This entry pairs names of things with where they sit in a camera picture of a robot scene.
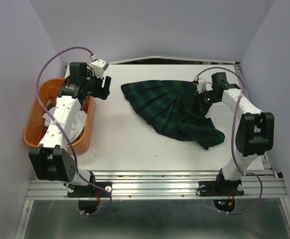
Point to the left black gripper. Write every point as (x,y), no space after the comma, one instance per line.
(101,92)

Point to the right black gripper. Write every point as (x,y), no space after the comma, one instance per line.
(207,106)

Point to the green plaid skirt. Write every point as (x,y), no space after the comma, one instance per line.
(173,109)

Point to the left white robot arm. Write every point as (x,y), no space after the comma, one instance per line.
(50,159)

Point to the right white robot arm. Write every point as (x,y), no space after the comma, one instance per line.
(252,129)

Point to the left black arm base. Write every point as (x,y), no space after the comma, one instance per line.
(89,197)

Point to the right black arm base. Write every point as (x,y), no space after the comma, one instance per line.
(224,194)

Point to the white garment in bin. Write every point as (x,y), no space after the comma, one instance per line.
(77,126)

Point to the red plaid skirt in bin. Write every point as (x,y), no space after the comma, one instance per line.
(52,103)

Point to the orange plastic bin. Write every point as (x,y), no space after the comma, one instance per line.
(35,129)

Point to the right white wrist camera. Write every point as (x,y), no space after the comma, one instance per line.
(200,84)

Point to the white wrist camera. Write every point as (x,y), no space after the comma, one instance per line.
(200,84)
(99,66)

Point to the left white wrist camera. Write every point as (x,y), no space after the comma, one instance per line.
(99,66)

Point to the aluminium rail frame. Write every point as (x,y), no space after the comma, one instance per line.
(154,178)

